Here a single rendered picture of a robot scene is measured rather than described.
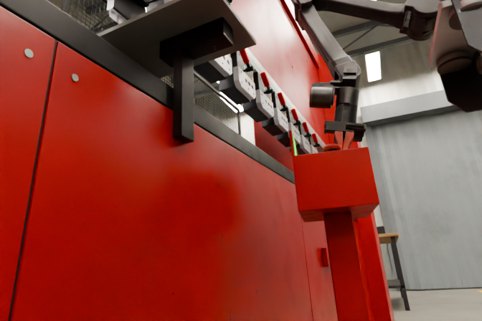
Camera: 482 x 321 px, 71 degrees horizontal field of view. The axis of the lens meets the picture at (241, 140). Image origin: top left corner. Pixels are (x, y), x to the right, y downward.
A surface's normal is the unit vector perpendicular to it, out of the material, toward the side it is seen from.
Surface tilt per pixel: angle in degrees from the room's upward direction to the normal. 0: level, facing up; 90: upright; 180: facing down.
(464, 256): 90
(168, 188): 90
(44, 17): 90
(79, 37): 90
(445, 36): 180
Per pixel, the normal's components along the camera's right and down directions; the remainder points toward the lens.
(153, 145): 0.90, -0.21
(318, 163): -0.23, -0.33
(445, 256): -0.54, -0.28
